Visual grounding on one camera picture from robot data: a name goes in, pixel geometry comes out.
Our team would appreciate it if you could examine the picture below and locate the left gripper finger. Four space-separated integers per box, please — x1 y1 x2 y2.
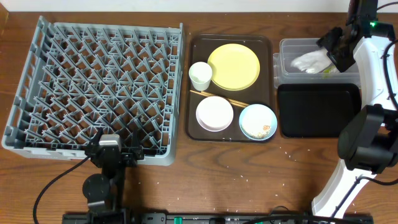
85 128 103 156
131 129 144 160

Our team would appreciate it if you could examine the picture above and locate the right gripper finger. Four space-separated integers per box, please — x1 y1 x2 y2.
317 27 343 52
325 47 345 72

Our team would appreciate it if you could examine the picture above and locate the green snack wrapper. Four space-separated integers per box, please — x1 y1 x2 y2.
322 65 340 74

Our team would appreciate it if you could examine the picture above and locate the white paper napkin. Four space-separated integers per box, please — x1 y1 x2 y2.
290 49 332 73

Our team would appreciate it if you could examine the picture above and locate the white round bowl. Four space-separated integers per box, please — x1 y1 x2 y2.
195 96 234 132

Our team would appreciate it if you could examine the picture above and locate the pile of rice waste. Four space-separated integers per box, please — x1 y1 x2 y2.
244 123 271 139

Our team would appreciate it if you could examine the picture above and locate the light blue bowl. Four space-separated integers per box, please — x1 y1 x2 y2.
239 104 278 141

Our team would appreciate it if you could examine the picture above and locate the white plastic cup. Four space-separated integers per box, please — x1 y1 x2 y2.
188 62 213 91

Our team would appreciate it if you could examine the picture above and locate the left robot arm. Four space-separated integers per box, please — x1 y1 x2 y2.
82 129 144 224

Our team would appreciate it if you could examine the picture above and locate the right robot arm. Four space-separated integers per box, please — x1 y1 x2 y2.
312 0 397 223

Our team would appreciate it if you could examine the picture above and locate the clear plastic bin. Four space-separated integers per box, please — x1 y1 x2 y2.
273 38 361 88

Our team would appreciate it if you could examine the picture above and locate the black rectangular tray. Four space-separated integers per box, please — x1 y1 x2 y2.
277 83 361 138

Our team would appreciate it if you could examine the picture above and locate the grey plastic dish rack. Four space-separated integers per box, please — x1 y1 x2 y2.
1 17 185 166

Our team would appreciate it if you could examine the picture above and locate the yellow round plate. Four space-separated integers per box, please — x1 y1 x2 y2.
207 44 261 91

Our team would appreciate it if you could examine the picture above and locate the dark brown serving tray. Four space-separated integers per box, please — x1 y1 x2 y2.
185 34 275 142

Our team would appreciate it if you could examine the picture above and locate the wooden chopstick lower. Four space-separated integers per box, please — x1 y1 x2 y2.
189 89 249 109

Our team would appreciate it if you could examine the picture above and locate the right black cable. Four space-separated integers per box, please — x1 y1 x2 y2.
329 1 398 218

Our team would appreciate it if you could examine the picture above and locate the black cable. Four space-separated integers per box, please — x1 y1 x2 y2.
32 155 91 224
329 1 398 218

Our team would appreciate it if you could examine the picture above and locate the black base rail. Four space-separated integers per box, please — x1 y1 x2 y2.
61 212 374 224

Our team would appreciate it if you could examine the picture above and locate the left black cable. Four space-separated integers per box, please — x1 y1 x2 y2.
32 155 91 224

